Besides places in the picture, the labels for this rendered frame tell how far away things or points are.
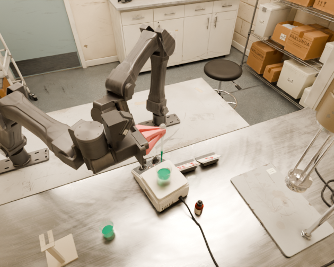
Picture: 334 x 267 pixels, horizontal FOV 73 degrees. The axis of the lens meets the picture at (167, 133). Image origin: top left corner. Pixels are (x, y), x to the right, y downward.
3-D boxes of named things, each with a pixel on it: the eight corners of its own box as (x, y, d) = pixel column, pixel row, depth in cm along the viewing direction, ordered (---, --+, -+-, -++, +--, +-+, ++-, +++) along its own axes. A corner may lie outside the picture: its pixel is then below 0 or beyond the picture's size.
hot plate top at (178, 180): (140, 175, 78) (140, 173, 77) (168, 160, 83) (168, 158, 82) (158, 201, 71) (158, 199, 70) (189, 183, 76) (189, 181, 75)
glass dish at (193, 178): (201, 187, 83) (201, 184, 82) (186, 187, 83) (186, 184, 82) (199, 175, 87) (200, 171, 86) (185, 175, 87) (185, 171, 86)
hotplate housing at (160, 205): (131, 174, 88) (128, 161, 82) (159, 159, 93) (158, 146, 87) (162, 220, 75) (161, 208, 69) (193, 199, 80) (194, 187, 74)
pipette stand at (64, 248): (45, 247, 68) (27, 230, 59) (72, 234, 71) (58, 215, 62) (50, 273, 63) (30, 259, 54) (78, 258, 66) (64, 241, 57)
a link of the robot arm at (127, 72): (121, 90, 66) (170, 19, 75) (98, 82, 70) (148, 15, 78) (135, 111, 77) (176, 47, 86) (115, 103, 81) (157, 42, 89)
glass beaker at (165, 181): (158, 174, 78) (157, 159, 72) (173, 176, 77) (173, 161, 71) (154, 188, 73) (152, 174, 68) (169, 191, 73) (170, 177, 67)
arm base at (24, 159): (42, 147, 87) (41, 135, 92) (-18, 163, 81) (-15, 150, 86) (49, 160, 93) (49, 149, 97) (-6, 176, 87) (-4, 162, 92)
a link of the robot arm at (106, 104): (108, 130, 68) (108, 92, 61) (87, 119, 71) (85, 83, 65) (132, 116, 77) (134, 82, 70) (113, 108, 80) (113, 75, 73)
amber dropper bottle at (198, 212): (199, 205, 78) (201, 195, 73) (204, 212, 77) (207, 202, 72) (192, 210, 77) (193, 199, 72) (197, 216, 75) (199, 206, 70)
